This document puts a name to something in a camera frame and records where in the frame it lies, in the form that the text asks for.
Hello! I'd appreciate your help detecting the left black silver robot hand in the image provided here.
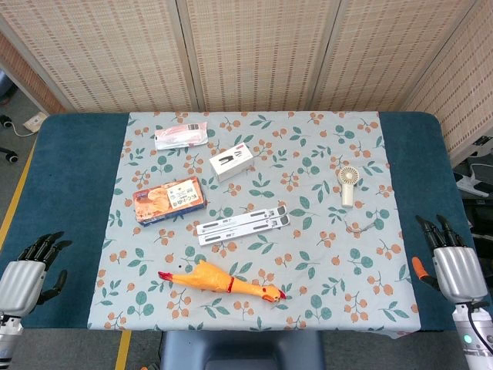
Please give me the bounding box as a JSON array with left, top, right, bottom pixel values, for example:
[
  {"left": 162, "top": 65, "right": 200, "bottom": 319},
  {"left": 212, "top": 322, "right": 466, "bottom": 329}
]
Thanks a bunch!
[{"left": 0, "top": 230, "right": 73, "bottom": 318}]

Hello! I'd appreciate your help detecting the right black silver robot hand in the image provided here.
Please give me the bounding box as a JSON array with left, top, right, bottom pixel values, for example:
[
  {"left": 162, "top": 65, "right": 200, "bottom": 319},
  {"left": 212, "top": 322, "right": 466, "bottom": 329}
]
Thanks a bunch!
[{"left": 411, "top": 214, "right": 489, "bottom": 305}]

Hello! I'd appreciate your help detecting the small white handheld fan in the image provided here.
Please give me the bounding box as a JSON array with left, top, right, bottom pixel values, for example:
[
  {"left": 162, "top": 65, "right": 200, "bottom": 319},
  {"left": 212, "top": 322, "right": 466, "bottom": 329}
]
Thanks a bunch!
[{"left": 337, "top": 165, "right": 361, "bottom": 209}]

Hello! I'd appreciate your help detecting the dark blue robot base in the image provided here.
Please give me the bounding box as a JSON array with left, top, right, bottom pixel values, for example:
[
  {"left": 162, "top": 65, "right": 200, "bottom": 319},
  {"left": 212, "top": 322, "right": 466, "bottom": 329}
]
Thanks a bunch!
[{"left": 159, "top": 330, "right": 327, "bottom": 370}]

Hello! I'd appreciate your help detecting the white device on floor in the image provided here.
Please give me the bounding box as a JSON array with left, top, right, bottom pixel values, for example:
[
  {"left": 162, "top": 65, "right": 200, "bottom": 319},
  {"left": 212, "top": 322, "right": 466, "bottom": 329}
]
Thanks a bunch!
[{"left": 455, "top": 161, "right": 493, "bottom": 198}]

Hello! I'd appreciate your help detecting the white floor power strip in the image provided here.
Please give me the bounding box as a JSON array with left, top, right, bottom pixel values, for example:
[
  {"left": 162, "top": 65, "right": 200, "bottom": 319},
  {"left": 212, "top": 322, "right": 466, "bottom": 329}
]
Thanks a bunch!
[{"left": 23, "top": 112, "right": 49, "bottom": 133}]

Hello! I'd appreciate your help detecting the orange blue snack box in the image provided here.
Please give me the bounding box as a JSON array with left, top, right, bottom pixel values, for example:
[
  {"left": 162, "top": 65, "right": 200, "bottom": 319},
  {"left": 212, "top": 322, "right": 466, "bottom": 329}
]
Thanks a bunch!
[{"left": 132, "top": 177, "right": 209, "bottom": 227}]

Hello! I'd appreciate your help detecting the woven folding screen panel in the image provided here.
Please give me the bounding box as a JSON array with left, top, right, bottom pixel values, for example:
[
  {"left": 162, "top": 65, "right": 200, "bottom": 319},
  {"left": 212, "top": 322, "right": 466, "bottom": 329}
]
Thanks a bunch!
[
  {"left": 310, "top": 0, "right": 493, "bottom": 113},
  {"left": 0, "top": 0, "right": 201, "bottom": 113},
  {"left": 176, "top": 0, "right": 342, "bottom": 113},
  {"left": 400, "top": 11, "right": 493, "bottom": 167}
]

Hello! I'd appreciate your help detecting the yellow rubber chicken toy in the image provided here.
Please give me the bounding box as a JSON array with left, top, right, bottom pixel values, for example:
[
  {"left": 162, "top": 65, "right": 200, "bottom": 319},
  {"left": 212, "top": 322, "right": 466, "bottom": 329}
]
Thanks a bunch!
[{"left": 157, "top": 259, "right": 287, "bottom": 305}]

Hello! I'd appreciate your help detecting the brown woven screen panel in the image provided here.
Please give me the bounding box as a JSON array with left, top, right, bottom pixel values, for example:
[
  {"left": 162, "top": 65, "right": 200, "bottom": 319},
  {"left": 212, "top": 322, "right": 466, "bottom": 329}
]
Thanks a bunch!
[{"left": 0, "top": 30, "right": 67, "bottom": 115}]

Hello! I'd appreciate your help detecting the floral print tablecloth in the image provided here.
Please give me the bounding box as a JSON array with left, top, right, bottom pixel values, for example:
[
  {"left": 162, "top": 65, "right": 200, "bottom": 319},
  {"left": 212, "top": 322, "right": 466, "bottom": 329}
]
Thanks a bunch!
[{"left": 87, "top": 110, "right": 421, "bottom": 333}]

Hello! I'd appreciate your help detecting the pink white plastic packet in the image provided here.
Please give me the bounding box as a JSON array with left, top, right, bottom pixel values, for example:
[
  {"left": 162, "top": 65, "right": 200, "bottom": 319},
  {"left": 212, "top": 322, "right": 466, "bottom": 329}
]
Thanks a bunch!
[{"left": 153, "top": 121, "right": 210, "bottom": 150}]

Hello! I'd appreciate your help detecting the white folding laptop stand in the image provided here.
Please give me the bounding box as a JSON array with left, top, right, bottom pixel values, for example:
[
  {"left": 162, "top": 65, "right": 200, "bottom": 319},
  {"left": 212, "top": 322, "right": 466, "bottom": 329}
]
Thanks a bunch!
[{"left": 195, "top": 205, "right": 291, "bottom": 247}]

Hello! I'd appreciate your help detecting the white stapler box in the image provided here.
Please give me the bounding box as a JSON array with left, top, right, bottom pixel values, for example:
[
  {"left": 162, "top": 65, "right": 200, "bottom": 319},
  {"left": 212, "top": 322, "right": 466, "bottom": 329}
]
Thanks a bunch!
[{"left": 209, "top": 142, "right": 257, "bottom": 183}]

